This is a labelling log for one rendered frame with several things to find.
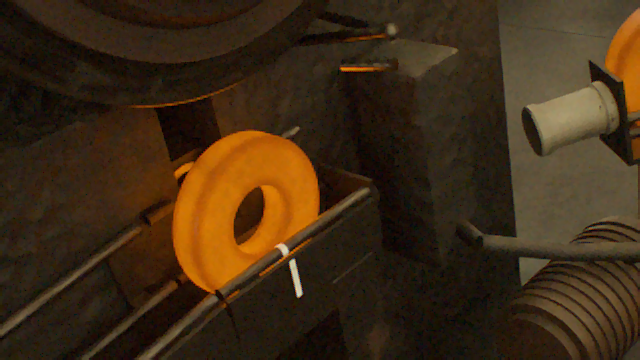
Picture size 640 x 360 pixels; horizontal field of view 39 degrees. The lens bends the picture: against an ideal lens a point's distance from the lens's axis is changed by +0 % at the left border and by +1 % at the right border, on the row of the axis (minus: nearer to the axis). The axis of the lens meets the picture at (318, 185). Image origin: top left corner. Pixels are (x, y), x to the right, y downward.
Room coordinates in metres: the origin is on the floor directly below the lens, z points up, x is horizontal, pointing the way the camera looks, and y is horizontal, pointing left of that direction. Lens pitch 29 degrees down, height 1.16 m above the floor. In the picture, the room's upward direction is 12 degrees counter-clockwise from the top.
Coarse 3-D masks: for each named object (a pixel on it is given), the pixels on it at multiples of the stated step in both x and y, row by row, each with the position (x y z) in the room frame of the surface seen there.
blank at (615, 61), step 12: (636, 12) 0.92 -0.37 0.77; (624, 24) 0.92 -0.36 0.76; (636, 24) 0.90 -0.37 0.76; (624, 36) 0.90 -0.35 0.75; (636, 36) 0.89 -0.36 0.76; (612, 48) 0.91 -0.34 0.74; (624, 48) 0.89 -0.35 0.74; (636, 48) 0.89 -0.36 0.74; (612, 60) 0.90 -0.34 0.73; (624, 60) 0.89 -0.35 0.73; (636, 60) 0.89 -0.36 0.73; (624, 72) 0.89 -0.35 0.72; (636, 72) 0.89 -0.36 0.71; (624, 84) 0.89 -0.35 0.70; (636, 84) 0.89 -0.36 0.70; (636, 96) 0.89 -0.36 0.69; (636, 108) 0.89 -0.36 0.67
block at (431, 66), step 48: (384, 48) 0.89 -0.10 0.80; (432, 48) 0.87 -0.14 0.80; (384, 96) 0.84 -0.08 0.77; (432, 96) 0.82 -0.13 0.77; (384, 144) 0.85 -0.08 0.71; (432, 144) 0.82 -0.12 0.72; (384, 192) 0.86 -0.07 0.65; (432, 192) 0.81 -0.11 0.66; (384, 240) 0.87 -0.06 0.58; (432, 240) 0.82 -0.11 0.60
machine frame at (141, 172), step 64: (384, 0) 0.94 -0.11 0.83; (448, 0) 1.01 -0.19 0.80; (320, 64) 0.87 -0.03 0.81; (0, 128) 0.71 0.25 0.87; (64, 128) 0.69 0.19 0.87; (128, 128) 0.72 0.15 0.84; (192, 128) 0.82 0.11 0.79; (256, 128) 0.81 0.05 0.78; (320, 128) 0.86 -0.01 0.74; (0, 192) 0.65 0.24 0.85; (64, 192) 0.68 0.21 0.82; (128, 192) 0.71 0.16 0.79; (256, 192) 0.80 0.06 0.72; (512, 192) 1.07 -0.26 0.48; (0, 256) 0.63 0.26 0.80; (64, 256) 0.66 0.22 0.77; (128, 256) 0.70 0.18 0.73; (384, 256) 0.90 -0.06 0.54; (512, 256) 1.06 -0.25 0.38; (0, 320) 0.62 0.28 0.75; (64, 320) 0.65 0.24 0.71; (448, 320) 0.96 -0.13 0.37
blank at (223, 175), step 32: (224, 160) 0.70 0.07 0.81; (256, 160) 0.72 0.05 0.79; (288, 160) 0.74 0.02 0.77; (192, 192) 0.68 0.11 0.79; (224, 192) 0.69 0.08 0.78; (288, 192) 0.73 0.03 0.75; (192, 224) 0.67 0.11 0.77; (224, 224) 0.68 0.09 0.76; (288, 224) 0.73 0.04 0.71; (192, 256) 0.66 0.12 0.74; (224, 256) 0.68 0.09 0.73; (256, 256) 0.70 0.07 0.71
